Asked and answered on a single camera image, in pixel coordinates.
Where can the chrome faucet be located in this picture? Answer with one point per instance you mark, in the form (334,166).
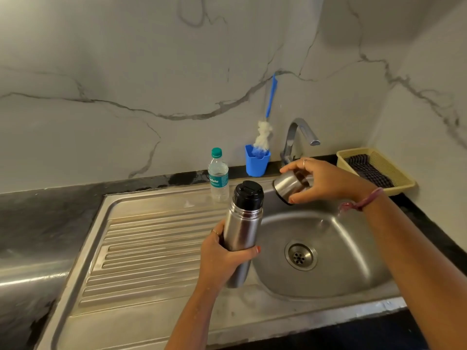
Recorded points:
(295,131)

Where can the clear plastic water bottle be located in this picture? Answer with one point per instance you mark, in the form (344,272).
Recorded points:
(218,178)

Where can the blue white bottle brush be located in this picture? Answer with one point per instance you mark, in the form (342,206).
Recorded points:
(270,94)

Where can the person's right hand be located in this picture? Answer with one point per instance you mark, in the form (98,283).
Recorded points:
(328,182)

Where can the stainless steel flask body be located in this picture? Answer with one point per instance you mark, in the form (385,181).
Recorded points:
(240,229)

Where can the person's left hand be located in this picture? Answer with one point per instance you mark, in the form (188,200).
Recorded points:
(219,266)

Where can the black stopper lid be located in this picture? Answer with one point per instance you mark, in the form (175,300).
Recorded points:
(248,194)

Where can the person's right forearm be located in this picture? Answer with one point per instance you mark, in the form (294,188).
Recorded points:
(419,262)

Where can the stainless steel sink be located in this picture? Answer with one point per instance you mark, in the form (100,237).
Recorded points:
(146,317)

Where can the blue plastic brush holder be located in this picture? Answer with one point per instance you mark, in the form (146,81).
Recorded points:
(257,165)

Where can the dark checked cloth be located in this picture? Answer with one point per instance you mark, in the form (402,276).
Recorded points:
(368,169)

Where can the steel cup cap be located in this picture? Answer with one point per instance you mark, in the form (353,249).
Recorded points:
(288,187)

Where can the yellow plastic basket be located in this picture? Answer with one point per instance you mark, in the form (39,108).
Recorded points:
(397,178)

